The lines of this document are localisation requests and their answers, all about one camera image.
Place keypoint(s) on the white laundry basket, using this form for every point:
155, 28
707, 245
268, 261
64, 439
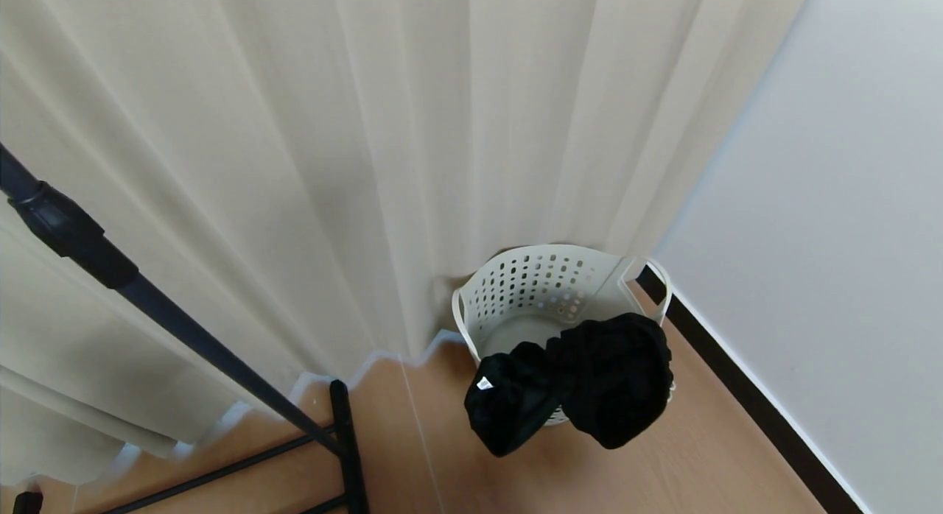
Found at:
530, 286

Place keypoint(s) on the black shorts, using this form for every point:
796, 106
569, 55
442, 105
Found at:
619, 381

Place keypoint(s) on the beige curtain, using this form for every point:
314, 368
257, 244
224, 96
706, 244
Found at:
295, 131

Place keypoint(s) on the black clothes rack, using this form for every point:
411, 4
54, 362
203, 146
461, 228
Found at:
66, 230

